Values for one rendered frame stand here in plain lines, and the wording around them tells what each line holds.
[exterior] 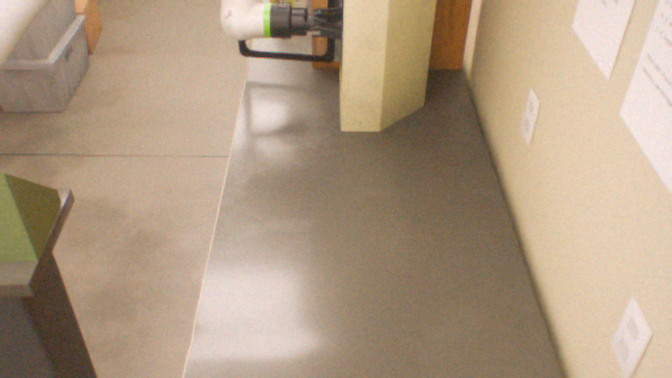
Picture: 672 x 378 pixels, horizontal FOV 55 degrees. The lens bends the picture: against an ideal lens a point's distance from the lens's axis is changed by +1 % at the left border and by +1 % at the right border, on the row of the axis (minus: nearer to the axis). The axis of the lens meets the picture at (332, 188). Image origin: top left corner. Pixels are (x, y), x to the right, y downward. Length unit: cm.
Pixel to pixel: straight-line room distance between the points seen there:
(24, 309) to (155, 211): 149
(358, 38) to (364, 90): 15
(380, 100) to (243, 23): 42
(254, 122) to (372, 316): 77
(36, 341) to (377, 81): 107
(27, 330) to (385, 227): 88
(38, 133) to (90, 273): 116
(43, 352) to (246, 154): 70
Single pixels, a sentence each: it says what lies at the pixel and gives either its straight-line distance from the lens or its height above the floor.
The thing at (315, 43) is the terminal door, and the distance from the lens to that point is 204.
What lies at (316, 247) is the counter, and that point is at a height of 94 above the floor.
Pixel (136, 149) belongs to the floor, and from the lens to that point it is 350.
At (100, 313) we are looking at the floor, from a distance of 270.
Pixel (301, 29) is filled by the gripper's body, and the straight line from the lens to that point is 180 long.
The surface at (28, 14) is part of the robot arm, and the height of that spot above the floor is 140.
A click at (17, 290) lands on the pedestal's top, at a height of 92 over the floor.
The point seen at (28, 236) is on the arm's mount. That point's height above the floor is 101.
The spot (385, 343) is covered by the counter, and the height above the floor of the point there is 94.
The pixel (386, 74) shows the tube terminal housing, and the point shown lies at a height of 112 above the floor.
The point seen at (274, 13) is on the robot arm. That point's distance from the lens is 179.
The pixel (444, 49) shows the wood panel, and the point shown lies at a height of 101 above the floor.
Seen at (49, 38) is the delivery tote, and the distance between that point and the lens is 380.
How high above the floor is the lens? 196
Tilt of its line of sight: 39 degrees down
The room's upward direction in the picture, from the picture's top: 1 degrees clockwise
